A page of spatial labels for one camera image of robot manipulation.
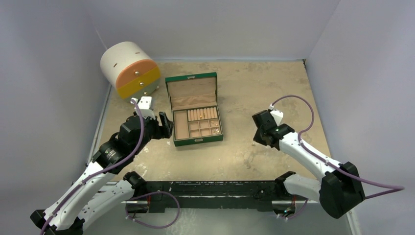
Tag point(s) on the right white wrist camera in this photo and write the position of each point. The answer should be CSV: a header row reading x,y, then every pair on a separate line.
x,y
276,114

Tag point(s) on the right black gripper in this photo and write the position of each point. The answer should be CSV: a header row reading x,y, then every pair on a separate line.
x,y
261,126

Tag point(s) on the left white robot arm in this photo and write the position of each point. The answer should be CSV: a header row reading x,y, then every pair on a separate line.
x,y
80,206

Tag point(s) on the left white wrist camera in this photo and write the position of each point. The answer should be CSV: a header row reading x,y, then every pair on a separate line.
x,y
145,106

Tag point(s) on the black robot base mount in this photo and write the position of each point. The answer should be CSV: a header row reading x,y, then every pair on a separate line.
x,y
261,195

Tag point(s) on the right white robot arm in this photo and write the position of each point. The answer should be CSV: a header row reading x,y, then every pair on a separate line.
x,y
335,186

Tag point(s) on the green jewelry box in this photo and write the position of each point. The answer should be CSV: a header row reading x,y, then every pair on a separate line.
x,y
190,92

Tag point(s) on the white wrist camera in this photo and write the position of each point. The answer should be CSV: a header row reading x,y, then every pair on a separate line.
x,y
145,106
276,114

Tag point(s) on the green removable jewelry tray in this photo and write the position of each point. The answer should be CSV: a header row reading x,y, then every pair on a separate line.
x,y
195,124

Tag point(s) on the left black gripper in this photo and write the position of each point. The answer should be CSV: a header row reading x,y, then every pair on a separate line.
x,y
166,124

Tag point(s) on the round three-drawer jewelry cabinet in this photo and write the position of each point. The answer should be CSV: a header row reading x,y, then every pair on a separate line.
x,y
130,71

